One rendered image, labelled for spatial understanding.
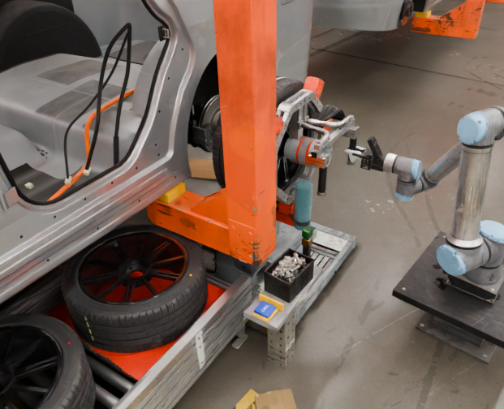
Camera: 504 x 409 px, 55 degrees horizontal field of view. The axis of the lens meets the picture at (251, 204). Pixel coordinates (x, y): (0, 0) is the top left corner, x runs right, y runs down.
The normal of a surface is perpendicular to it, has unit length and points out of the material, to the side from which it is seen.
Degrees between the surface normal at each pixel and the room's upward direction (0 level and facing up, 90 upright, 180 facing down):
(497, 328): 0
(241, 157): 90
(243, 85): 90
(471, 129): 83
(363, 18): 106
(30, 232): 92
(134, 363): 0
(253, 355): 0
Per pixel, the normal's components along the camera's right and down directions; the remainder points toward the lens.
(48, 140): -0.55, 0.34
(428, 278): -0.03, -0.83
